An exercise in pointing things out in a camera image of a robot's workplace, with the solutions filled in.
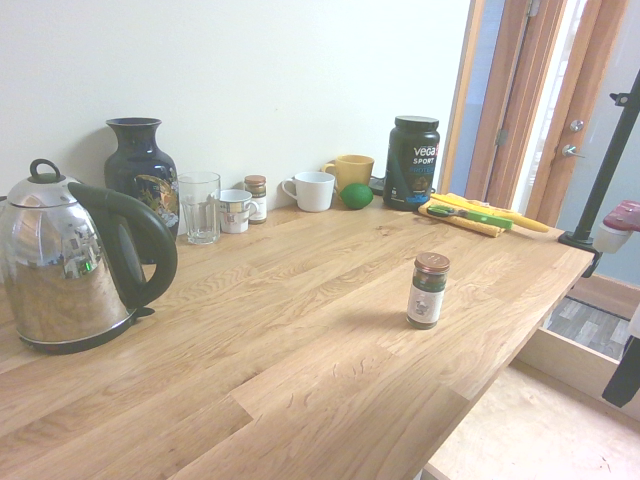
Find spice jar with copper lid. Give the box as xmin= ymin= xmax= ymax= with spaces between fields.
xmin=243 ymin=174 xmax=268 ymax=226

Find black protein powder tub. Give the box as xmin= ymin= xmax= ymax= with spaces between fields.
xmin=382 ymin=115 xmax=441 ymax=212

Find green lime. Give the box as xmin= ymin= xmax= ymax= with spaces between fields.
xmin=338 ymin=182 xmax=374 ymax=210

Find green handled scissors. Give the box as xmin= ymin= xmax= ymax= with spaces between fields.
xmin=426 ymin=203 xmax=515 ymax=231

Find dark blue floral vase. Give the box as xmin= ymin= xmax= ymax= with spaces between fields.
xmin=103 ymin=117 xmax=180 ymax=265

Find small patterned ceramic cup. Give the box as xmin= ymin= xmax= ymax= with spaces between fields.
xmin=218 ymin=189 xmax=261 ymax=235

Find wide open wooden drawer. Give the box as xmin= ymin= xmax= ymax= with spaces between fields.
xmin=509 ymin=294 xmax=640 ymax=401

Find seasoning jar with copper lid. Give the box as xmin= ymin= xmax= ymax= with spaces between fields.
xmin=405 ymin=252 xmax=451 ymax=331

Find clear drinking glass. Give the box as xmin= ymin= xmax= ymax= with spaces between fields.
xmin=177 ymin=171 xmax=222 ymax=246

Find wooden framed glass door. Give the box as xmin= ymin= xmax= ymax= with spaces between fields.
xmin=464 ymin=0 xmax=640 ymax=286

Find yellow ceramic mug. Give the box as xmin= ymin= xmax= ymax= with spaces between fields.
xmin=320 ymin=154 xmax=376 ymax=197

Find red and white plastic object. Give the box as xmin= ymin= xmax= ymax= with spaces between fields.
xmin=594 ymin=199 xmax=640 ymax=254

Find yellow knife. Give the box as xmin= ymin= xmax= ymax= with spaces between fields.
xmin=452 ymin=197 xmax=550 ymax=234

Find stainless steel electric kettle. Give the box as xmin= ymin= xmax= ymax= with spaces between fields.
xmin=0 ymin=158 xmax=179 ymax=356

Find black camera clamp stand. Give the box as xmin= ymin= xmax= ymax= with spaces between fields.
xmin=558 ymin=69 xmax=640 ymax=279

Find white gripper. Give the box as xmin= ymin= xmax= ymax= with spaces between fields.
xmin=601 ymin=298 xmax=640 ymax=409

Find white ceramic mug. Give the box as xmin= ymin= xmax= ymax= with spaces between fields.
xmin=281 ymin=171 xmax=337 ymax=214

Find yellow folded cloth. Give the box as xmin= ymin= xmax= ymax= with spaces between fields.
xmin=417 ymin=192 xmax=516 ymax=239

